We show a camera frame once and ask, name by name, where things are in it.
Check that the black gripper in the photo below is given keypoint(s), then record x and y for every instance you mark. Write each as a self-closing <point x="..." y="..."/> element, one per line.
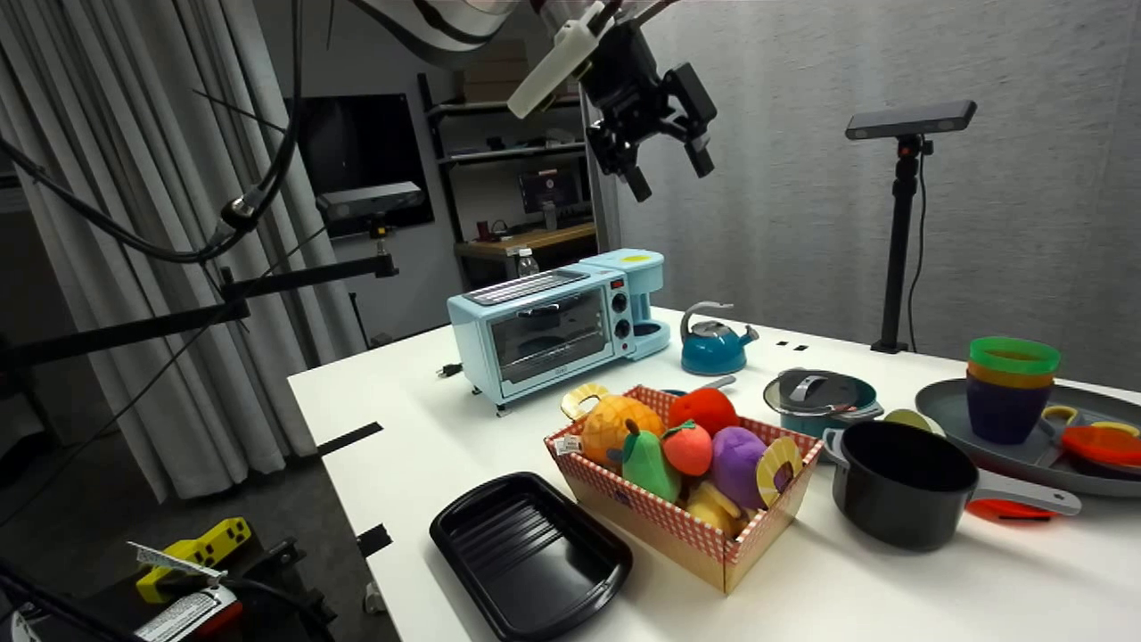
<point x="644" y="100"/>

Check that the blue toy pot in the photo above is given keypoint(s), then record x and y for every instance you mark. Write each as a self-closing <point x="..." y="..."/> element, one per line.
<point x="823" y="425"/>

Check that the black shelf unit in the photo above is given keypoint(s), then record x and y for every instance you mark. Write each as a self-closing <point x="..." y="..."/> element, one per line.
<point x="510" y="154"/>

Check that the blue toy kettle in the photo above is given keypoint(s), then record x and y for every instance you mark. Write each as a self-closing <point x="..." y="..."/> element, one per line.
<point x="714" y="352"/>

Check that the light blue toaster oven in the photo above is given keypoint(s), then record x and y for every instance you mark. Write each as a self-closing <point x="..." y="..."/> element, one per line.
<point x="537" y="333"/>

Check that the black tripod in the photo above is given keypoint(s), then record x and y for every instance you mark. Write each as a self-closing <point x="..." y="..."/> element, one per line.
<point x="900" y="237"/>

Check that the red toy tomato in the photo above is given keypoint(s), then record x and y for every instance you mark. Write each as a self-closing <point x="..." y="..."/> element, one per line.
<point x="703" y="409"/>

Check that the orange toy fruit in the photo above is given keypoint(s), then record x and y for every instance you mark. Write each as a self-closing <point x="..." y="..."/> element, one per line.
<point x="619" y="429"/>

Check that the red toy fruit green leaf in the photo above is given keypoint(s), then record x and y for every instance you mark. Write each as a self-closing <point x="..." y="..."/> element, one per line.
<point x="688" y="451"/>

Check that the green toy pear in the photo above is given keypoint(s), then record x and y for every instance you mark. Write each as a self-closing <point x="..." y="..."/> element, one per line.
<point x="650" y="470"/>

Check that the purple toy fruit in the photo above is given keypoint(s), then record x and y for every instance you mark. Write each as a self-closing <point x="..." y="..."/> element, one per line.
<point x="735" y="466"/>

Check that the black monitor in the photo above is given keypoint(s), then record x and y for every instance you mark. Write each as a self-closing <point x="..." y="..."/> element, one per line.
<point x="360" y="137"/>

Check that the toy slice purple centre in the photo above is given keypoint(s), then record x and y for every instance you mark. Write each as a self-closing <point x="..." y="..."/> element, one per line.
<point x="780" y="470"/>

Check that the yellow toy banana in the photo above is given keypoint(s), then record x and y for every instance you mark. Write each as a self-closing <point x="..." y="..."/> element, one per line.
<point x="713" y="511"/>

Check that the pale green toy slice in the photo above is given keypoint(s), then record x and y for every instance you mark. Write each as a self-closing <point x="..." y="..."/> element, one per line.
<point x="915" y="420"/>

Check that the basket of toy fruit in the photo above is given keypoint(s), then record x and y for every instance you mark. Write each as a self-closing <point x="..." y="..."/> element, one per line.
<point x="665" y="522"/>

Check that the dark grey plate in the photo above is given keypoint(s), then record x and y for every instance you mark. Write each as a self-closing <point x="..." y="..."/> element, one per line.
<point x="950" y="414"/>

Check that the grey backdrop curtain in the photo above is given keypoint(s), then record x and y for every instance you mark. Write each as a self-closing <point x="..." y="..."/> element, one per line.
<point x="1045" y="214"/>

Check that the green toy cup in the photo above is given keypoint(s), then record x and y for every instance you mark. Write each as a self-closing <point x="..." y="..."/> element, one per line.
<point x="1013" y="354"/>

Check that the orange toy cup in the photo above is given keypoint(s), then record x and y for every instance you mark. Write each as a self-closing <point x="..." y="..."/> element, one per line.
<point x="1011" y="379"/>

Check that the purple toy cup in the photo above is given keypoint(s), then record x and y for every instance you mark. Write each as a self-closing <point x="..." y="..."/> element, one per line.
<point x="1004" y="414"/>

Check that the black plastic tray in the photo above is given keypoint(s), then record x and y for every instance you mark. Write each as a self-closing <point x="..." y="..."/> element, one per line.
<point x="522" y="557"/>

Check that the flat red toy piece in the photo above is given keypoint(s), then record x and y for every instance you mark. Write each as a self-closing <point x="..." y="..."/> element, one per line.
<point x="1011" y="511"/>

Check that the orange-red toy slice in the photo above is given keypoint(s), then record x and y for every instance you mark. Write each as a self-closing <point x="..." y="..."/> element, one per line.
<point x="1100" y="446"/>

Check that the white pleated curtain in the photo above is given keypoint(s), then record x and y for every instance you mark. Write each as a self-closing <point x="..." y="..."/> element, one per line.
<point x="201" y="451"/>

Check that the yellow black hand tool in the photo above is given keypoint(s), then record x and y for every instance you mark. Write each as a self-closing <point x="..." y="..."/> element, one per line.
<point x="198" y="549"/>

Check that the silver red device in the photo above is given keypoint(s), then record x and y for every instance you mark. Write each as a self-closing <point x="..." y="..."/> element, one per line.
<point x="185" y="617"/>

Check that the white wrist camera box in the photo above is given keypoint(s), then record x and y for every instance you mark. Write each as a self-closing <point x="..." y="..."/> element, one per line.
<point x="553" y="64"/>

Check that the black stereo camera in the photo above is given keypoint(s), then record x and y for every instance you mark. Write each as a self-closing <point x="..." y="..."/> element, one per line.
<point x="375" y="207"/>
<point x="911" y="118"/>

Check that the black table edge bracket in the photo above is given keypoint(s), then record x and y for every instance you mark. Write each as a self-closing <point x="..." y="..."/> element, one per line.
<point x="345" y="441"/>
<point x="375" y="541"/>

